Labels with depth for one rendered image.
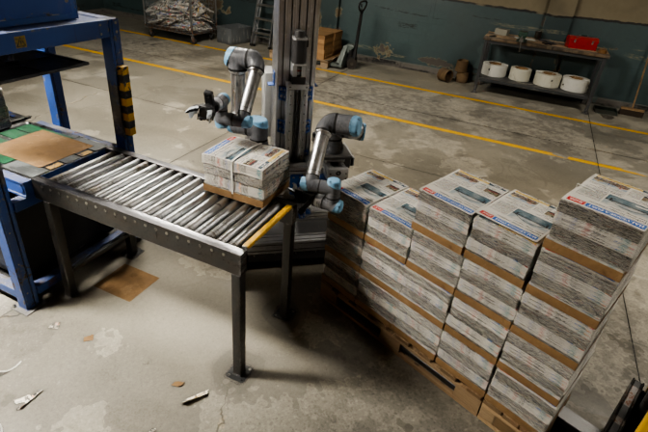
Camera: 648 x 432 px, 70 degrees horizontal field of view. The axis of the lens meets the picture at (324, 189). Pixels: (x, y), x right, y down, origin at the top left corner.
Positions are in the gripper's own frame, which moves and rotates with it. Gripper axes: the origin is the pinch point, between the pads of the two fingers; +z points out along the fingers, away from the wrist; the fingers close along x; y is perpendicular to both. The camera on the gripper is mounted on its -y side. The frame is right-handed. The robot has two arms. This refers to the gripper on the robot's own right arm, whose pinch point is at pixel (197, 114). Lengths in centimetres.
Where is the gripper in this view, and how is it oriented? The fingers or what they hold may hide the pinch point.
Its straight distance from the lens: 244.4
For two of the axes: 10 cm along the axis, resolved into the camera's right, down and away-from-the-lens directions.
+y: -2.1, 8.4, 5.0
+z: -2.2, 4.5, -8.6
